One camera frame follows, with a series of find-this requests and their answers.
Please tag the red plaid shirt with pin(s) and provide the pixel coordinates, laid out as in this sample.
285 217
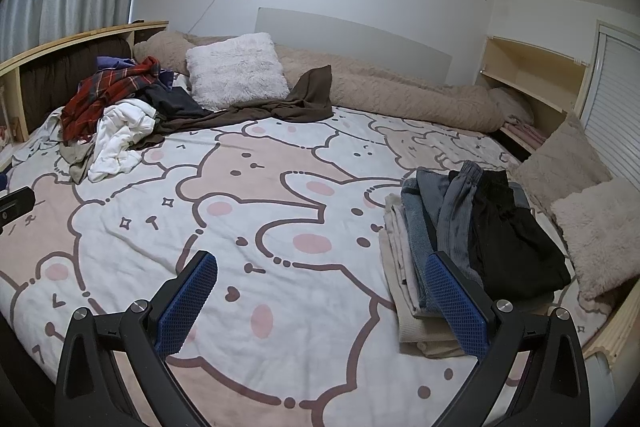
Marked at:
81 114

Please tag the light fluffy cushion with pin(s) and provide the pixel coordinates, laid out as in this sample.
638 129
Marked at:
600 227

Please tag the wooden corner shelf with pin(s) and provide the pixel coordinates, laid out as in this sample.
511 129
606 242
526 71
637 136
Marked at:
553 84

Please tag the olive khaki garment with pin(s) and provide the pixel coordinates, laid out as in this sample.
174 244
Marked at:
79 157

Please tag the beige rolled comforter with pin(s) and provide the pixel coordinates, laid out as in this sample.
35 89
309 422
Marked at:
361 86

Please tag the black garment in pile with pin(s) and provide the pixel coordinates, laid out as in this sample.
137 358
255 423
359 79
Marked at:
171 104

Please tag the grey window curtain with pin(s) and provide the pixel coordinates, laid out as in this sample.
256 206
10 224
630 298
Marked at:
26 24

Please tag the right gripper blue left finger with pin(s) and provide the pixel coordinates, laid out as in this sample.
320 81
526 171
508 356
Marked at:
90 390

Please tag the beige fluffy cushion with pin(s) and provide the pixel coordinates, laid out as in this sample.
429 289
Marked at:
565 164

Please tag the folded blue jeans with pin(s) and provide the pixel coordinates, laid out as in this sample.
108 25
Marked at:
438 209

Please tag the white t-shirt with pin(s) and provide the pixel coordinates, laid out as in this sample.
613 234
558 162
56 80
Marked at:
122 125

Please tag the dark brown garment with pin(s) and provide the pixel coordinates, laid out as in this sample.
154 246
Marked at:
308 101

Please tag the folded black garment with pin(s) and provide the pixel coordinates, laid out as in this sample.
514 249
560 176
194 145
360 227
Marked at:
514 257

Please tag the white fluffy pillow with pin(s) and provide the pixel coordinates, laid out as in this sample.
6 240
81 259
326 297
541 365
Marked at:
241 69

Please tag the folded beige trousers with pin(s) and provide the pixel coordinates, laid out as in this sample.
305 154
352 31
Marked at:
416 328

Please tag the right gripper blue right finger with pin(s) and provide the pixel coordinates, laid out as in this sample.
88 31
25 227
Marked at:
553 388

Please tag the bear pattern bed blanket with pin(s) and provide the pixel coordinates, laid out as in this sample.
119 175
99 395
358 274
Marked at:
300 329

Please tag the white louvered door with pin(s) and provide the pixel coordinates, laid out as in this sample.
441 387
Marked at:
611 112

